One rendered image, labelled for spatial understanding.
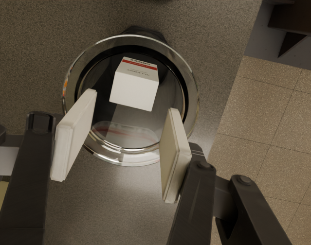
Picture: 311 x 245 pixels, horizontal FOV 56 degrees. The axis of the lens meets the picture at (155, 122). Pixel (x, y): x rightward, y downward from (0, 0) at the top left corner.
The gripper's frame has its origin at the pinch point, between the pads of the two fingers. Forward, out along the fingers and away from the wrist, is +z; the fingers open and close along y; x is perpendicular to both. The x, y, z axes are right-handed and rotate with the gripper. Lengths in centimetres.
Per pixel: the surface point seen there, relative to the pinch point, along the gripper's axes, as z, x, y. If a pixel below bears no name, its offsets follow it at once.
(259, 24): 121, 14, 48
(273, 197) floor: 123, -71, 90
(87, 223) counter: 28.4, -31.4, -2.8
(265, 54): 121, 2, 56
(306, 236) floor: 123, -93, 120
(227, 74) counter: 28.3, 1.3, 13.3
